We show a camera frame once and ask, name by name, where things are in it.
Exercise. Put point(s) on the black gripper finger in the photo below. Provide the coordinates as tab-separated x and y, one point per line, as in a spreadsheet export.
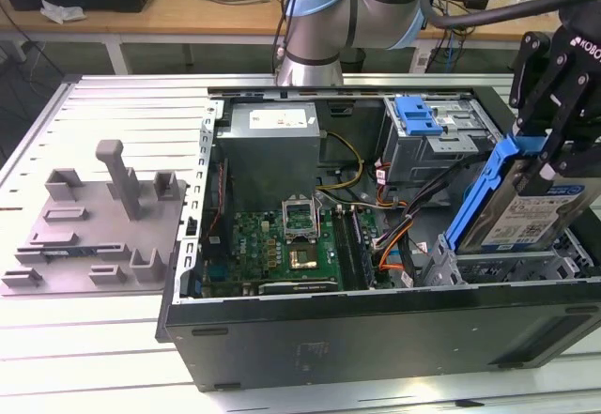
577	142
535	81

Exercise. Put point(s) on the hard disk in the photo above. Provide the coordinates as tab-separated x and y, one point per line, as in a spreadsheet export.
516	217

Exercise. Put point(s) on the metal disk bay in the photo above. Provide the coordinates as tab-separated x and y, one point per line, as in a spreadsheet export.
516	268

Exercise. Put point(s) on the blue plastic drive latch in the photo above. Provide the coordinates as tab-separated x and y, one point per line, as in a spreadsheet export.
418	120

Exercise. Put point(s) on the metal optical drive cage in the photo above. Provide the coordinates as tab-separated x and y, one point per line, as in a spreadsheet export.
422	160

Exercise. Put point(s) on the RAM stick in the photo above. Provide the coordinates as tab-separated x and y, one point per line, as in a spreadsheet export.
364	256
61	252

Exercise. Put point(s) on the black RAM slot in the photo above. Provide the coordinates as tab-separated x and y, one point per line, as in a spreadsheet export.
345	249

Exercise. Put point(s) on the grey power supply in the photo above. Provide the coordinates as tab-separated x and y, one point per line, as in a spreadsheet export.
267	160

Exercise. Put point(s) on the CPU socket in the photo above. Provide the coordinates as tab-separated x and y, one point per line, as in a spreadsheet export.
303	256

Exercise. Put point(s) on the black graphics card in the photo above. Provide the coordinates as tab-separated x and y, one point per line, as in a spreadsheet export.
296	287

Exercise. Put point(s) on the black PC case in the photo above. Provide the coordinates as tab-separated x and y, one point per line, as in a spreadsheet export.
328	339

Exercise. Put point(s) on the green motherboard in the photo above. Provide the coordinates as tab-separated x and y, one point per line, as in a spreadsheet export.
253	245

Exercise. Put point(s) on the wooden desk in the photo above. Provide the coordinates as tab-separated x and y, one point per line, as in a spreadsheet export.
164	15

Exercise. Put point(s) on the grey parts rack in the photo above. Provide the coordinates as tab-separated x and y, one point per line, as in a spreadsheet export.
103	226

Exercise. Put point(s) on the crumpled white plastic bag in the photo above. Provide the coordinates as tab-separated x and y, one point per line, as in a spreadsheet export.
61	10

